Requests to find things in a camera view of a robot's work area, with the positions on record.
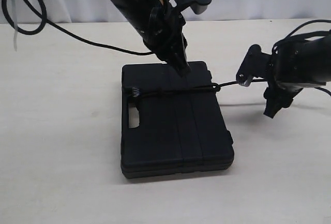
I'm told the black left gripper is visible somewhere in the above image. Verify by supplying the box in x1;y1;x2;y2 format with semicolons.
143;2;191;77

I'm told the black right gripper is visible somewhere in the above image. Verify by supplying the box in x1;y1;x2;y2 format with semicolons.
263;40;308;118

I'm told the black braided rope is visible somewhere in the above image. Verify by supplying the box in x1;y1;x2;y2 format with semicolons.
125;79;269;106

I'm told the black plastic carry case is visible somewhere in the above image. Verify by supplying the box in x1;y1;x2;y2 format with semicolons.
121;61;234;179

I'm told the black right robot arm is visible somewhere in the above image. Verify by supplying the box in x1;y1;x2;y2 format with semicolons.
264;31;330;118

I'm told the white backdrop curtain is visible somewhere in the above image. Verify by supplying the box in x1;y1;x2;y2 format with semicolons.
45;0;330;23

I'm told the white zip tie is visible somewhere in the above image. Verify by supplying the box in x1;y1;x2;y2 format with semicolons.
10;0;19;51

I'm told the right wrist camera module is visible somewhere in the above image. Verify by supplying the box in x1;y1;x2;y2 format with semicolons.
236;44;271;87

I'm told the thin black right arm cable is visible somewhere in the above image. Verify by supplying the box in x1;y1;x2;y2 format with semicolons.
273;19;331;95

